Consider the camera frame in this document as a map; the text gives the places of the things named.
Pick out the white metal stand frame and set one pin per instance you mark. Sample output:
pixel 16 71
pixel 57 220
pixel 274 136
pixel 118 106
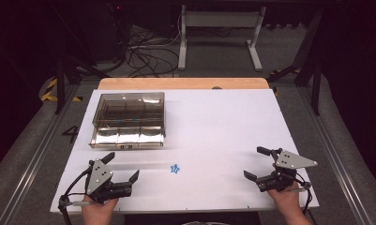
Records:
pixel 220 20

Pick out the person's dark clothing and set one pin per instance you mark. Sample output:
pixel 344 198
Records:
pixel 192 218

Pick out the yellow black hazard tape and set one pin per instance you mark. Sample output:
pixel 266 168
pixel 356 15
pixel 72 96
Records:
pixel 51 93

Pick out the white table board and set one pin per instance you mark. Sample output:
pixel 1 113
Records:
pixel 213 125

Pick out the aluminium floor rail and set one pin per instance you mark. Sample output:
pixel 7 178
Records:
pixel 335 156
pixel 32 162

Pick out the small blue star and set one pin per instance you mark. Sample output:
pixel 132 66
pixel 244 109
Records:
pixel 175 169

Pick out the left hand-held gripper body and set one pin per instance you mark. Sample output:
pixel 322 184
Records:
pixel 98 178

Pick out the clear brown compartment box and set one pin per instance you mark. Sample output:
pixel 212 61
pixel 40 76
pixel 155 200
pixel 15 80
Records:
pixel 129 118

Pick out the black metal stand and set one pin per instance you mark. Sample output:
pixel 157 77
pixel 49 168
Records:
pixel 63 81
pixel 312 62

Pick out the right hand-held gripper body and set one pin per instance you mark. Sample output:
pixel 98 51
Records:
pixel 290 162

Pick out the person's right hand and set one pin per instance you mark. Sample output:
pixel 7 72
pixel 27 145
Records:
pixel 285 200

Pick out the person's left hand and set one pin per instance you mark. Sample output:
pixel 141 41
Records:
pixel 98 211

